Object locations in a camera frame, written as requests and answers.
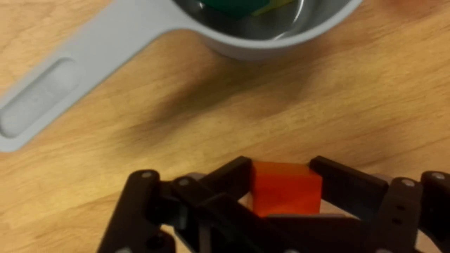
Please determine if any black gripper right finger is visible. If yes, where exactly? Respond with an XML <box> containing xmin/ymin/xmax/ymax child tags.
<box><xmin>269</xmin><ymin>156</ymin><xmax>450</xmax><ymax>253</ymax></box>

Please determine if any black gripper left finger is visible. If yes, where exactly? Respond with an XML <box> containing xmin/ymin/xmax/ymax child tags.
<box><xmin>97</xmin><ymin>155</ymin><xmax>265</xmax><ymax>253</ymax></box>

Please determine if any orange cube block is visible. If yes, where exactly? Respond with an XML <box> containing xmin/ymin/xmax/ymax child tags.
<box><xmin>249</xmin><ymin>161</ymin><xmax>322</xmax><ymax>217</ymax></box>

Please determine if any green cylinder block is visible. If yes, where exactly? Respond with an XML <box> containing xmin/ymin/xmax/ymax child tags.
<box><xmin>200</xmin><ymin>0</ymin><xmax>270</xmax><ymax>17</ymax></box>

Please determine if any grey measuring cup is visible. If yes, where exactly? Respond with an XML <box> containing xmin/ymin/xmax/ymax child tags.
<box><xmin>0</xmin><ymin>0</ymin><xmax>364</xmax><ymax>152</ymax></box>

